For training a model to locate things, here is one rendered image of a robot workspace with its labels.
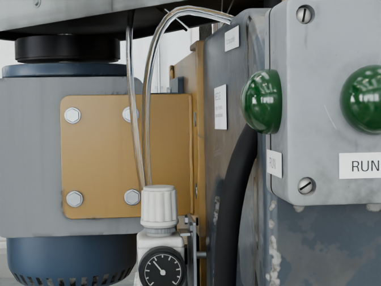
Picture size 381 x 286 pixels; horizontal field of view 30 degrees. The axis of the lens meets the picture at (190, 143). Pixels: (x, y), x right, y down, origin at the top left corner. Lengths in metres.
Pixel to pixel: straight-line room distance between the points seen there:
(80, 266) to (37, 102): 0.18
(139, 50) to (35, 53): 4.75
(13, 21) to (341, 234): 0.49
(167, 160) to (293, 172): 0.43
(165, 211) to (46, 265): 0.25
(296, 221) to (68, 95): 0.41
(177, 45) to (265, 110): 5.25
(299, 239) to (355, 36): 0.11
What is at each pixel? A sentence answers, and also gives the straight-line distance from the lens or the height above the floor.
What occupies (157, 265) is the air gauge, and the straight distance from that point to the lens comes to 0.55.
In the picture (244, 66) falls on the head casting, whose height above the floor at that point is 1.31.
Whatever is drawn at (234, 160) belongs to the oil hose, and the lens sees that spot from 0.36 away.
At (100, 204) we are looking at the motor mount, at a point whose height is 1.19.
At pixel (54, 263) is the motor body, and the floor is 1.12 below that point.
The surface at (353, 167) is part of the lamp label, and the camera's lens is 0.31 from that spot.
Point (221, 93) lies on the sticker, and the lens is 0.48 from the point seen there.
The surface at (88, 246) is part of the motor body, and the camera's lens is 0.78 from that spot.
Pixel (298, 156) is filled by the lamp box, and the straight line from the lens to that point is 0.31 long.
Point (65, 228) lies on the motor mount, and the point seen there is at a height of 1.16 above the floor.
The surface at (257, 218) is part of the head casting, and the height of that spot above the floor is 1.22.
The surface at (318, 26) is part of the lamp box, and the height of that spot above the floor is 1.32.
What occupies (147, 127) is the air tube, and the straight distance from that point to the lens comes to 0.54.
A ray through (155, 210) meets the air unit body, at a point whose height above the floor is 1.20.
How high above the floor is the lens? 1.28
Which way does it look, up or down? 3 degrees down
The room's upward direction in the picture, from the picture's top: 1 degrees counter-clockwise
